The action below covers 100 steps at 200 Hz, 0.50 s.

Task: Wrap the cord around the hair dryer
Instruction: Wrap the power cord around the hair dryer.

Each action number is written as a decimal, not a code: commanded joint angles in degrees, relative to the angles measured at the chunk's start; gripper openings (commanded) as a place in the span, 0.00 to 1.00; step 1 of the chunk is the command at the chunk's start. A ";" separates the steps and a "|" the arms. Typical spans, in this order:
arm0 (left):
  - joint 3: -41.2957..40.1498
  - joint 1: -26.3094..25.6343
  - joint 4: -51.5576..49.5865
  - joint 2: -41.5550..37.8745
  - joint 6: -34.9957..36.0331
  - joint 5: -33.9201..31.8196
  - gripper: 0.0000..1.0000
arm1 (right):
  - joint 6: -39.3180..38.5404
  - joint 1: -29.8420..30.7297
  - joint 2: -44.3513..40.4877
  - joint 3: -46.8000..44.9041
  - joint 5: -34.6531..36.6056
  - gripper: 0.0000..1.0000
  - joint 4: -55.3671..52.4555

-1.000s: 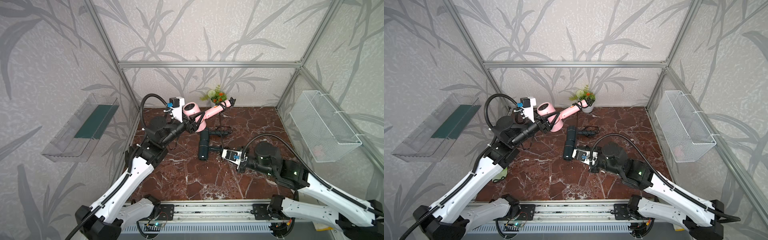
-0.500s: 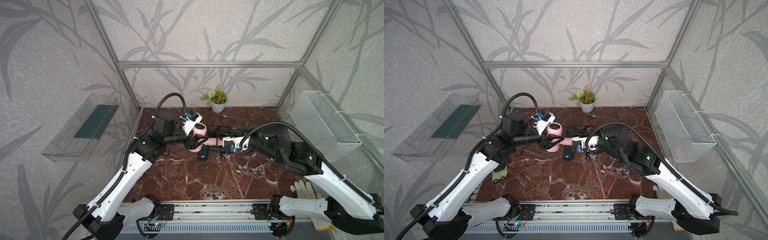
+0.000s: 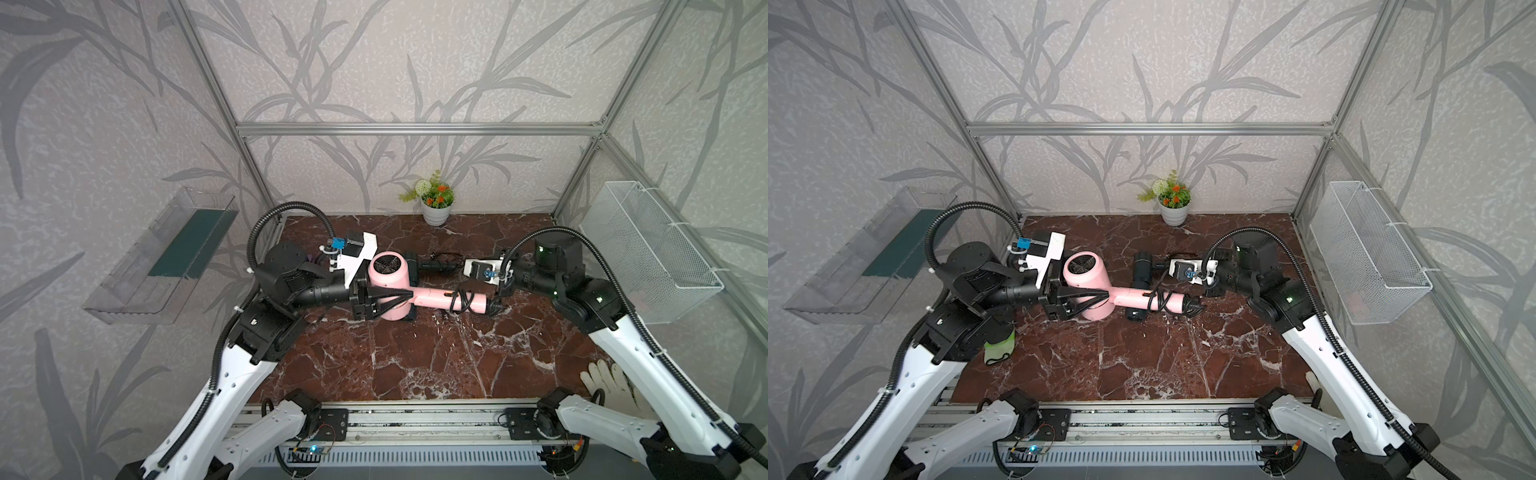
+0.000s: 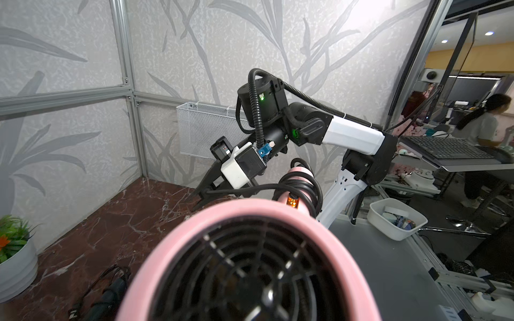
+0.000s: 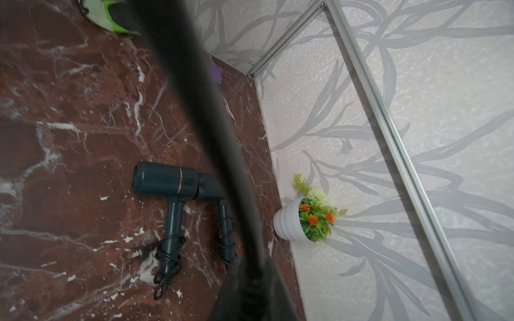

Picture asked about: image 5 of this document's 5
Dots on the white pot artificial flowers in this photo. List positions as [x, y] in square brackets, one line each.
[309, 218]

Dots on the horizontal aluminium frame bar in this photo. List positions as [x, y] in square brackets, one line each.
[463, 297]

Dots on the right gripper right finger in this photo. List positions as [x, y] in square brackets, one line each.
[278, 304]

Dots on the purple pink spatula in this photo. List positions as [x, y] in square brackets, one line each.
[216, 73]

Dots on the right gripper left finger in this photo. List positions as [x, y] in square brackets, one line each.
[233, 302]

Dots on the black green work glove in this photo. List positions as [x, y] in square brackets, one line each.
[113, 16]

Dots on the dark green hair dryer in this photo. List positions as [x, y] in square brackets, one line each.
[176, 184]
[223, 241]

